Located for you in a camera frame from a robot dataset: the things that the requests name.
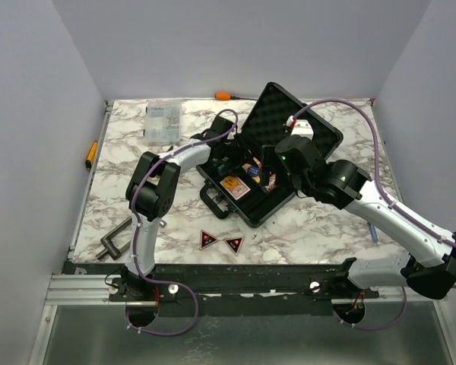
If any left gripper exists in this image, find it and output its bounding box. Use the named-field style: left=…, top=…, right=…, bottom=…
left=219, top=138, right=258, bottom=177

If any green chip stack front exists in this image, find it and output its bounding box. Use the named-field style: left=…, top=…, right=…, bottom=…
left=217, top=163, right=229, bottom=174

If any blue small blind button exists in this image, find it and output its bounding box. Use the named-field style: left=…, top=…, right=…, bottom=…
left=247, top=165, right=260, bottom=177

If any white poker chip stack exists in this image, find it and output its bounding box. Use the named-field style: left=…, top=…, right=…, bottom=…
left=264, top=174, right=277, bottom=192

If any all-in triangle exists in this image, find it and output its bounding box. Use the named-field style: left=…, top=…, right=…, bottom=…
left=224, top=236, right=244, bottom=256
left=200, top=230, right=219, bottom=250

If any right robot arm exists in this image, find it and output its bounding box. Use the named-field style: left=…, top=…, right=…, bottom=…
left=261, top=135, right=456, bottom=300

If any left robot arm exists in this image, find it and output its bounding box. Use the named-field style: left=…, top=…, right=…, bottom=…
left=109, top=138, right=249, bottom=302

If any black poker set case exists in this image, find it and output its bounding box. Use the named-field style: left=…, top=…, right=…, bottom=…
left=197, top=82, right=344, bottom=227

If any red playing card deck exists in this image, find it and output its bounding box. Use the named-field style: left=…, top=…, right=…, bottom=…
left=220, top=176, right=250, bottom=200

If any orange screwdriver at back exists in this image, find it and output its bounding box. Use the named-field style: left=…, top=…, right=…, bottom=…
left=214, top=92, right=257, bottom=101

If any clear plastic screw box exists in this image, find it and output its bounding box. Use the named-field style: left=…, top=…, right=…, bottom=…
left=144, top=100, right=182, bottom=145

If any blue red pen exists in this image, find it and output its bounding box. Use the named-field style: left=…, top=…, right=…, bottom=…
left=369, top=224, right=378, bottom=243

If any orange tool at left edge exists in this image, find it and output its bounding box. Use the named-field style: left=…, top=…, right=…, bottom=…
left=84, top=141, right=98, bottom=170

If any dark metal clamp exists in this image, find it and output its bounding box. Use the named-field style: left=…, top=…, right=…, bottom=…
left=96, top=217, right=132, bottom=261

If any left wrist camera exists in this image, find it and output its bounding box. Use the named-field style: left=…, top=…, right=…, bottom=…
left=205, top=116, right=234, bottom=139

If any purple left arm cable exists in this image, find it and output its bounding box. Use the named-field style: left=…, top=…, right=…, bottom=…
left=125, top=109, right=239, bottom=338

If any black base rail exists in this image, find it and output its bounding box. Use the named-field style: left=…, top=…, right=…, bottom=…
left=62, top=262, right=378, bottom=319

